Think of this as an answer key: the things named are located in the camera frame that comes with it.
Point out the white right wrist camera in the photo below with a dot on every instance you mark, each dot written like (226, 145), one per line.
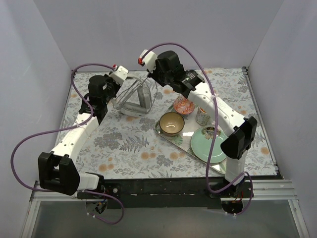
(148, 59)

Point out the white over-ear headphones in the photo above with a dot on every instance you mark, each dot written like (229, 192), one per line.
(122, 103)

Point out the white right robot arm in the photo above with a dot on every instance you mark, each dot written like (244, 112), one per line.
(240, 131)

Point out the floral table mat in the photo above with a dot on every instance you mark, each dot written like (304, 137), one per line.
(157, 146)

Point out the floral metal tray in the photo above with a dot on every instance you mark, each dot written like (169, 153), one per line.
(182, 140)

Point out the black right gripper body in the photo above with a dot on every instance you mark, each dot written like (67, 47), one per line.
(160, 73)

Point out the aluminium frame rail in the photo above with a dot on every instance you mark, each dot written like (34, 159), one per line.
(259, 189)

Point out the green ceramic plate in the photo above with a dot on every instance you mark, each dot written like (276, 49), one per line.
(201, 143)

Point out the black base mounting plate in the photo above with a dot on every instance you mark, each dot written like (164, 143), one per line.
(171, 200)

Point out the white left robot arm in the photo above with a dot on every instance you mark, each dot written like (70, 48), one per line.
(57, 171)

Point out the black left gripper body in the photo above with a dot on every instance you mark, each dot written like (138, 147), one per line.
(110, 87)

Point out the red patterned small bowl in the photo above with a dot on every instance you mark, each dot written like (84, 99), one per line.
(183, 106)

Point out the beige ceramic bowl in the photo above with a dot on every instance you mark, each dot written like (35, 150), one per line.
(171, 123)

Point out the orange small cup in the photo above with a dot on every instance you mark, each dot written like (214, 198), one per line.
(202, 118)

